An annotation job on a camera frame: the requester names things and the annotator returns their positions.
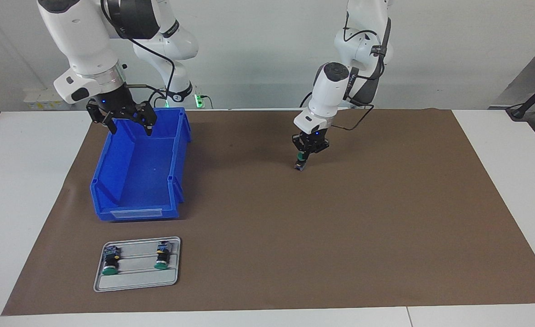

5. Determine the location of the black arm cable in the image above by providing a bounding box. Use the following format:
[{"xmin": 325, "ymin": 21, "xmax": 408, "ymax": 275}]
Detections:
[
  {"xmin": 101, "ymin": 0, "xmax": 177, "ymax": 107},
  {"xmin": 329, "ymin": 9, "xmax": 393, "ymax": 132}
]

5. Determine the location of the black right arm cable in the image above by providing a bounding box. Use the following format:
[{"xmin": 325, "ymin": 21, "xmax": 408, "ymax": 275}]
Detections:
[{"xmin": 101, "ymin": 0, "xmax": 177, "ymax": 107}]

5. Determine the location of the brown table mat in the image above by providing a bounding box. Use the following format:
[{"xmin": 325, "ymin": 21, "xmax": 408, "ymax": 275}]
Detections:
[{"xmin": 1, "ymin": 108, "xmax": 535, "ymax": 316}]

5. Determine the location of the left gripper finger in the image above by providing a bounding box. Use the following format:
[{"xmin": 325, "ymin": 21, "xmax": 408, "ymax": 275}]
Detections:
[
  {"xmin": 306, "ymin": 139, "xmax": 330, "ymax": 159},
  {"xmin": 293, "ymin": 135, "xmax": 309, "ymax": 160}
]

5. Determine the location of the blue plastic storage bin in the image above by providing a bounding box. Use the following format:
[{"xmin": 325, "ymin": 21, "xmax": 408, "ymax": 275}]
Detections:
[{"xmin": 90, "ymin": 107, "xmax": 191, "ymax": 222}]

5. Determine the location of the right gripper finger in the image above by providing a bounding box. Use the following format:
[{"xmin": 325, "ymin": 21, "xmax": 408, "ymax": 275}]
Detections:
[
  {"xmin": 87, "ymin": 103, "xmax": 118, "ymax": 134},
  {"xmin": 135, "ymin": 103, "xmax": 158, "ymax": 137}
]

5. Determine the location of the white wall box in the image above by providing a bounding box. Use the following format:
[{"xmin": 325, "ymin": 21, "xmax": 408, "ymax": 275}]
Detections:
[{"xmin": 23, "ymin": 88, "xmax": 75, "ymax": 111}]

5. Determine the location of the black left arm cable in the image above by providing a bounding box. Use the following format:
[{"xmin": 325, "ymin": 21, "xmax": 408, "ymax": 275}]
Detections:
[{"xmin": 329, "ymin": 9, "xmax": 393, "ymax": 132}]

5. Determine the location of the grey metal tray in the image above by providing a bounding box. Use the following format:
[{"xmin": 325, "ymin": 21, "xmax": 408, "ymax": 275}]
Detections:
[{"xmin": 94, "ymin": 236, "xmax": 181, "ymax": 292}]

